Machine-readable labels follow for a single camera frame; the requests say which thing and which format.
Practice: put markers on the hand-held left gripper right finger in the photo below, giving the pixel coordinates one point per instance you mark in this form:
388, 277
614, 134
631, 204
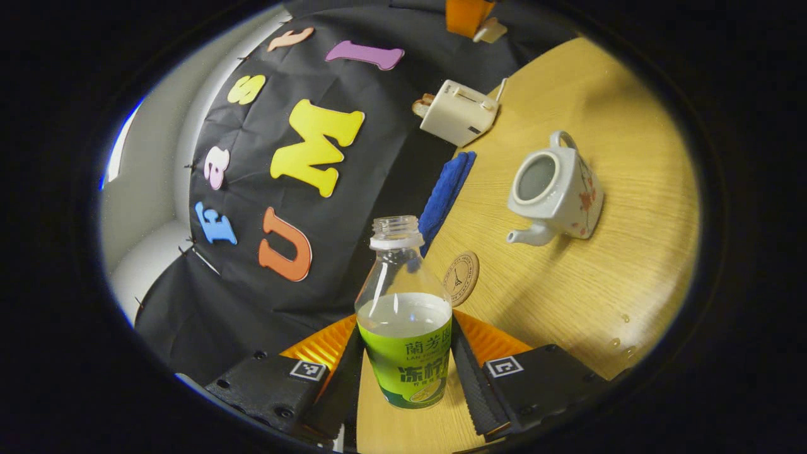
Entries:
473, 384

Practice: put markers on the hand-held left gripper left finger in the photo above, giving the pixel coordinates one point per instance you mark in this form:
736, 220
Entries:
337, 391

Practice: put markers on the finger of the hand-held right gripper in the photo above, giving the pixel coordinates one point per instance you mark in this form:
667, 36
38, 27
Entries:
466, 16

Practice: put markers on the clear green label water bottle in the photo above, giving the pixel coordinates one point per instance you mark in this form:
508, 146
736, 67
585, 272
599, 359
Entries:
406, 353

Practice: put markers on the round brown coaster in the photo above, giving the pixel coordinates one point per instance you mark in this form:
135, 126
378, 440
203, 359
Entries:
461, 279

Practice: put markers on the white ceramic teacup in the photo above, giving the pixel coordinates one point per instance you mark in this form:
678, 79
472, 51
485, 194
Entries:
567, 195

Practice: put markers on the white toaster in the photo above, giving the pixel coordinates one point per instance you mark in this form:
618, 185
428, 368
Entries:
457, 113

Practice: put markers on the bread slice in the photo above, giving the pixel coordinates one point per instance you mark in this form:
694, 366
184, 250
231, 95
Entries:
423, 105

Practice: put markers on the blue folded towel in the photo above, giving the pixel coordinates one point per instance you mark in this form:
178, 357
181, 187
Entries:
444, 195

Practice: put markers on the black backdrop cloth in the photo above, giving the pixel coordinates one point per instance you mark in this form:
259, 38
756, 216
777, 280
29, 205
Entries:
353, 189

